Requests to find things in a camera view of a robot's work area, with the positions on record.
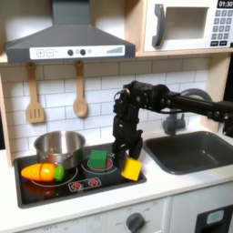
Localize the yellow block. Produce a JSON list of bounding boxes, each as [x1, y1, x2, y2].
[[120, 157, 143, 182]]

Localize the green block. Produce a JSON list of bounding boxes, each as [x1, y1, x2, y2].
[[88, 149, 109, 170]]

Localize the steel pot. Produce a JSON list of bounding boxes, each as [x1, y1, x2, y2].
[[33, 130, 86, 170]]

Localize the black toy stove top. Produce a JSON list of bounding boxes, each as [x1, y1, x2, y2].
[[13, 141, 147, 209]]

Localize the dark grey tap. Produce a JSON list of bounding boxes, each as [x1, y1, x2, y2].
[[162, 87, 213, 136]]

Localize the dark grey sink basin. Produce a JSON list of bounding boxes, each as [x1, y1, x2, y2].
[[143, 130, 233, 176]]

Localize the wooden spoon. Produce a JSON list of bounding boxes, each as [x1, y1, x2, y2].
[[72, 60, 89, 118]]

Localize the grey oven knob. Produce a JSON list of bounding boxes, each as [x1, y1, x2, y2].
[[126, 212, 146, 233]]

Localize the orange toy carrot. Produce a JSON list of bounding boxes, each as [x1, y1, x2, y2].
[[20, 163, 66, 183]]

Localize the wooden slotted spatula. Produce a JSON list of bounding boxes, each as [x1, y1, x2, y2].
[[25, 62, 46, 125]]

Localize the white toy microwave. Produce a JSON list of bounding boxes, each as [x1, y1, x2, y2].
[[143, 0, 233, 53]]

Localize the black oven door window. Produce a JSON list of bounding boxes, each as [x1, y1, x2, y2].
[[194, 204, 233, 233]]

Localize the grey extractor hood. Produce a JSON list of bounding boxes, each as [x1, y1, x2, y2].
[[5, 0, 137, 64]]

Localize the wooden kitchen shelf frame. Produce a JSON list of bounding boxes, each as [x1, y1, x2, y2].
[[0, 0, 233, 167]]

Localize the grey microwave door handle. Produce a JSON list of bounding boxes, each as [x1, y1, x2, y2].
[[151, 3, 167, 48]]

